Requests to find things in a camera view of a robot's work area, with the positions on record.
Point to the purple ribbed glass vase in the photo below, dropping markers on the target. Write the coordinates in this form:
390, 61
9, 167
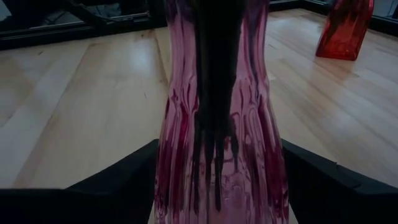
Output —
248, 155

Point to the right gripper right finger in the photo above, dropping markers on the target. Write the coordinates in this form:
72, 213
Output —
326, 193

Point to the red glass vase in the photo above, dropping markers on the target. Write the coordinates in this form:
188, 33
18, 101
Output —
342, 37

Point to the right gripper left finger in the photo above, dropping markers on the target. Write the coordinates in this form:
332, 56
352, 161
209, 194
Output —
118, 193

